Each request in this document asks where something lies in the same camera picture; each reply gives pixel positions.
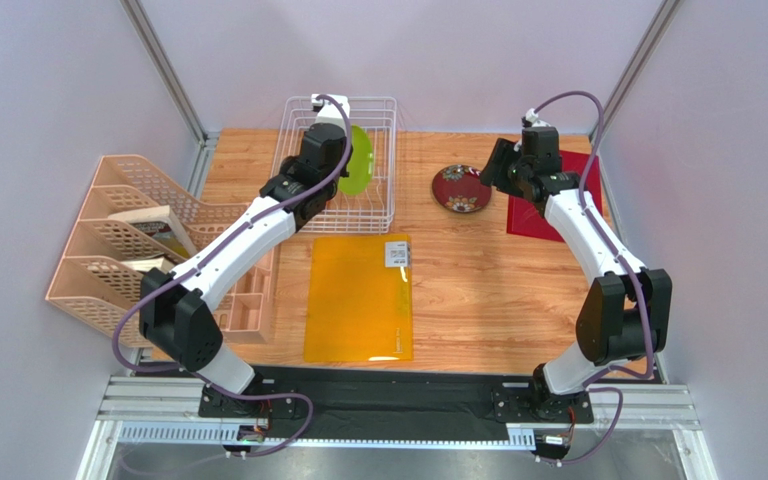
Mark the dark red floral plate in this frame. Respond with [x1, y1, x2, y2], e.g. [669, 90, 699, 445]
[431, 164, 492, 214]

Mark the green plate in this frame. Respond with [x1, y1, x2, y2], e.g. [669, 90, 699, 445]
[338, 125, 375, 196]

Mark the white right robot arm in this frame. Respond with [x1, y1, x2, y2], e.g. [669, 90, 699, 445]
[479, 126, 673, 422]

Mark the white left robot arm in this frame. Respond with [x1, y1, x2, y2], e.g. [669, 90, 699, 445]
[137, 122, 352, 394]

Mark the book in file rack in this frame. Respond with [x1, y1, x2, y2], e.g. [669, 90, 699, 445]
[108, 205, 197, 258]
[120, 255, 176, 273]

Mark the beige file organizer rack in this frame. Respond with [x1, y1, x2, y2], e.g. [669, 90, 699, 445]
[46, 155, 247, 335]

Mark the red folder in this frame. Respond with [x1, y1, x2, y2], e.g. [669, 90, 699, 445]
[506, 150, 604, 242]

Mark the orange translucent folder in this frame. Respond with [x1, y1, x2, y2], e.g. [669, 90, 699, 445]
[303, 234, 414, 363]

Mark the beige compartment desk organizer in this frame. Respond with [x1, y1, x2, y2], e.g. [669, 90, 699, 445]
[213, 246, 280, 344]

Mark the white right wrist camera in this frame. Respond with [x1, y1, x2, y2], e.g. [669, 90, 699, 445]
[521, 108, 552, 129]

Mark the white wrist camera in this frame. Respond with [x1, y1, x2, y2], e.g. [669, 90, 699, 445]
[310, 94, 351, 129]
[521, 108, 552, 129]

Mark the white wire dish rack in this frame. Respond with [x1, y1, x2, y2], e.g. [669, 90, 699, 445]
[270, 94, 397, 235]

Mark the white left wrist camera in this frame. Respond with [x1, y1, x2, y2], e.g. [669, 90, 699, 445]
[310, 94, 351, 129]

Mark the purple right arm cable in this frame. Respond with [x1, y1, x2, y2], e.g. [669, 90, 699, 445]
[531, 90, 657, 466]

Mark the aluminium front rail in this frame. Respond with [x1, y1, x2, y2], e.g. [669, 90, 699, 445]
[78, 367, 716, 479]

